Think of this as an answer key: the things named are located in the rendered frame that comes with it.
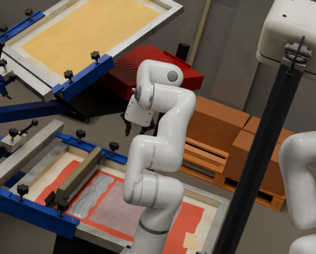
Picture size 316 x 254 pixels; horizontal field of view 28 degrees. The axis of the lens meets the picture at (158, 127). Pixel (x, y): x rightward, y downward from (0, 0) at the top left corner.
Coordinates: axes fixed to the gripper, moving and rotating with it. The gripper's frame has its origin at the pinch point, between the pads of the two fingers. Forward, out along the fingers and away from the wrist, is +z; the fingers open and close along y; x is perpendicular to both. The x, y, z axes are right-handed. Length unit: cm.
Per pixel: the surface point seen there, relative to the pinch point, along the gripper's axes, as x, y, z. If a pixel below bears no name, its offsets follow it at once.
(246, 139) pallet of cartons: 235, 35, 90
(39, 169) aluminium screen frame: -5.0, -33.2, 27.6
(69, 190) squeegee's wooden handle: -17.4, -15.1, 23.6
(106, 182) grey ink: 8.5, -8.2, 30.3
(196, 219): 8.2, 32.7, 31.1
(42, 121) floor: 216, -123, 127
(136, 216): -6.1, 10.5, 31.0
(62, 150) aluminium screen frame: 15.6, -32.3, 27.7
